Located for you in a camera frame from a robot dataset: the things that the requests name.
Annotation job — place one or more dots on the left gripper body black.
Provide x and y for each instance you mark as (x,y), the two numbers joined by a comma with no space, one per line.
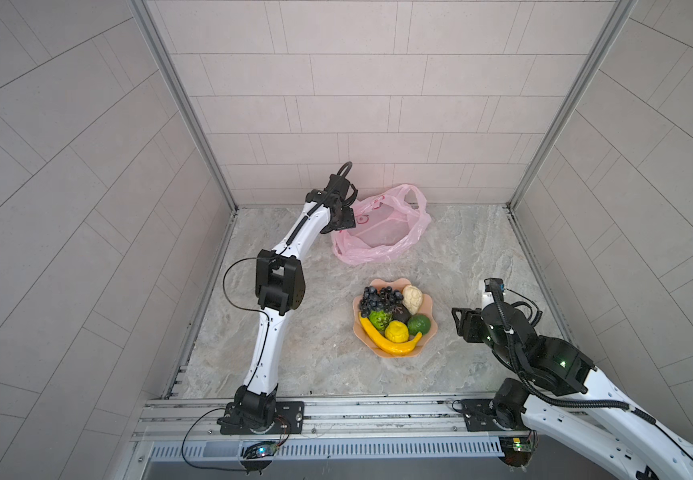
(343,218)

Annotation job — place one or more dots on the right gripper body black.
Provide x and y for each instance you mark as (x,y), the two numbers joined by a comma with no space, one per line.
(475,332)

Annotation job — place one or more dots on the pink plastic bag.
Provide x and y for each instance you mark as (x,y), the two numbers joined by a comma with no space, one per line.
(387,225)

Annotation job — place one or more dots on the smooth green fake fruit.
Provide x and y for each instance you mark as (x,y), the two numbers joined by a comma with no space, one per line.
(418,324)

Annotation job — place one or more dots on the beige fake potato fruit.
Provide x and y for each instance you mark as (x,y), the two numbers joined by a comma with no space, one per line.
(412,299)

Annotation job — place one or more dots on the dark fake avocado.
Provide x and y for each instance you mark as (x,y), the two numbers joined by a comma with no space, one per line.
(400,313)

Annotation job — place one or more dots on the yellow fake lemon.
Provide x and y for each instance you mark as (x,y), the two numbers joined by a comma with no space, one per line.
(397,332)

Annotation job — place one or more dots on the dark fake grapes bunch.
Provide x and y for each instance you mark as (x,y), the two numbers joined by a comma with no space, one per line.
(385,299)

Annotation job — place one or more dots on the yellow fake banana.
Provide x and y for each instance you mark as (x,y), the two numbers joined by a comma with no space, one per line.
(384,347)

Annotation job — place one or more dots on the pink scalloped plate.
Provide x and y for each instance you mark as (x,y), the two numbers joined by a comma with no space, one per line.
(425,309)

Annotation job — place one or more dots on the bumpy light green fruit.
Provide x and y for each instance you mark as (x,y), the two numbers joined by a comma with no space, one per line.
(380,320)

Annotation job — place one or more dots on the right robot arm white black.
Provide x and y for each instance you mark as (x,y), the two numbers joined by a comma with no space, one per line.
(557,391)

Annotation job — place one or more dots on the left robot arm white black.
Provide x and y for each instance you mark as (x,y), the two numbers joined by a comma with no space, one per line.
(280,288)

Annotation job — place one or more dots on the right circuit board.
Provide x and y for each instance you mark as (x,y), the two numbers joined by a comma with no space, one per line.
(517,451)

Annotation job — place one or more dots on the circuit board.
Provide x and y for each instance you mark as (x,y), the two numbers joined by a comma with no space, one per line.
(517,451)
(260,450)

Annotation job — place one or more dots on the white vent grille strip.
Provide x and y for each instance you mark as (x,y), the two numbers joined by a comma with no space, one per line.
(333,448)

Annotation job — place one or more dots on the left circuit board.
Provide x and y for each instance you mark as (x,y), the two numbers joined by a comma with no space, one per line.
(260,450)

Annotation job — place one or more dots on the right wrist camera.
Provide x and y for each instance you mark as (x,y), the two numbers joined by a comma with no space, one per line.
(492,292)

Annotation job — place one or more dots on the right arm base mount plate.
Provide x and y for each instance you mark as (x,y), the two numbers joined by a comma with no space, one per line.
(490,415)

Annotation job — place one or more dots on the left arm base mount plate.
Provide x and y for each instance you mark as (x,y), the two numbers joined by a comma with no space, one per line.
(284,417)

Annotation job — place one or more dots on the aluminium rail frame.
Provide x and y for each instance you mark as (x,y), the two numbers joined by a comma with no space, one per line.
(415,416)

